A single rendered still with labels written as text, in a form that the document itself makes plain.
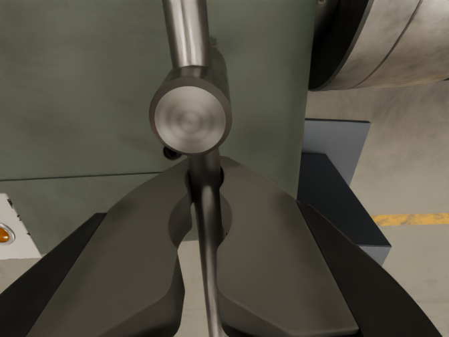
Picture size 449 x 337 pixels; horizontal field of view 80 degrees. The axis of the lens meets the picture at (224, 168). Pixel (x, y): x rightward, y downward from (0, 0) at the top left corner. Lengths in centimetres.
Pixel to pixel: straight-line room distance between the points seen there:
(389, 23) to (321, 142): 58
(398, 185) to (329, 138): 131
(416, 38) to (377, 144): 158
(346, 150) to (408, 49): 59
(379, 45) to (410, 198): 197
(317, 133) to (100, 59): 67
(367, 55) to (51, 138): 26
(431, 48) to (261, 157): 16
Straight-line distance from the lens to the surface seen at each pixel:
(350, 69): 28
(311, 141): 80
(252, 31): 18
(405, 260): 264
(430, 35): 28
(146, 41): 19
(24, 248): 32
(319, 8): 28
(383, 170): 196
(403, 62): 29
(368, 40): 26
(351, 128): 82
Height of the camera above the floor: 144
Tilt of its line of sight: 59 degrees down
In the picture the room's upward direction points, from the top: 179 degrees clockwise
